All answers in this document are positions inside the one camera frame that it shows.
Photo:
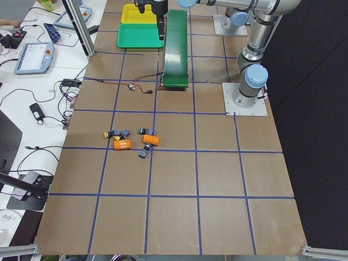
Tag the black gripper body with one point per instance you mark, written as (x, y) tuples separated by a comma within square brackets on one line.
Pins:
[(158, 7)]

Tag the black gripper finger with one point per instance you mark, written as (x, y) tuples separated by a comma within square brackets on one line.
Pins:
[(161, 27)]

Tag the green push button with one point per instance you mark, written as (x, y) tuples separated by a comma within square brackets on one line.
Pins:
[(145, 150), (146, 131)]

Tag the plain orange cylinder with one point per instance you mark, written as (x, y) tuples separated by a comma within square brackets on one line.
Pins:
[(151, 139)]

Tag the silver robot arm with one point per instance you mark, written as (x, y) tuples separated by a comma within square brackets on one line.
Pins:
[(239, 8), (253, 74)]

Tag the green plastic tray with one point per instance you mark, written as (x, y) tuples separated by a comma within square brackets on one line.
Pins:
[(139, 35)]

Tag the yellow plastic tray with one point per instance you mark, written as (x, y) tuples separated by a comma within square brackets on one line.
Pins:
[(130, 14)]

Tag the green conveyor belt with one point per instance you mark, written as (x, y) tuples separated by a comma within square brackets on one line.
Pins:
[(175, 71)]

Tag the small motor controller board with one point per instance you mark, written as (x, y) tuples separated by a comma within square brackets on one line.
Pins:
[(132, 87)]

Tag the blue checkered cloth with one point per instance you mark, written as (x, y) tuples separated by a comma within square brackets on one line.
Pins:
[(54, 35)]

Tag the black usb hub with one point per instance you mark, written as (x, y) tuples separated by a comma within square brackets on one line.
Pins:
[(71, 83)]

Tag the yellow push button near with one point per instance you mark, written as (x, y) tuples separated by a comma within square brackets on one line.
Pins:
[(121, 134)]

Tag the yellow push button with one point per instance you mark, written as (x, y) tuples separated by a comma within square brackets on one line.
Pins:
[(121, 134), (111, 133)]

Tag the yellow push button far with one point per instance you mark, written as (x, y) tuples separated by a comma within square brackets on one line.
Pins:
[(111, 133)]

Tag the orange printed cylinder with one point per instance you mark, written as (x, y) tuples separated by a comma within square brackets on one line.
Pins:
[(122, 145)]

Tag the near teach pendant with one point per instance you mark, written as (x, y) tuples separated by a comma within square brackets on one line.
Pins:
[(35, 58)]

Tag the black power adapter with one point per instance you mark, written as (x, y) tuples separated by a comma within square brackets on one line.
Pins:
[(37, 112)]

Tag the grey dock box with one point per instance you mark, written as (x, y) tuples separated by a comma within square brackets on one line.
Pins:
[(23, 192)]

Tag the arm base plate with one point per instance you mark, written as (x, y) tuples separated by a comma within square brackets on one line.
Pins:
[(237, 104), (231, 26)]

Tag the aluminium frame post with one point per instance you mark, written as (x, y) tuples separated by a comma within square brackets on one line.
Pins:
[(79, 25)]

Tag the black camera stand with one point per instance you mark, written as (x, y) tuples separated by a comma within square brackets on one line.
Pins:
[(11, 137)]

